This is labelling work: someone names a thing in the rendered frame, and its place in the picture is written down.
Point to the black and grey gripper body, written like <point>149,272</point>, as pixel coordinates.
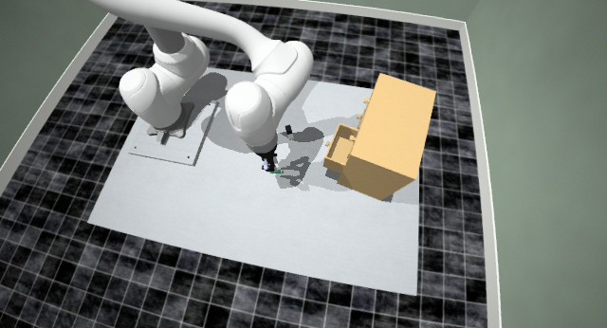
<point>267,155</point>

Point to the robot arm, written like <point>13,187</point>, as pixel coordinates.
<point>254,111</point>

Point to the tan chest of drawers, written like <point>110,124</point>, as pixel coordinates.
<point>388,149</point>

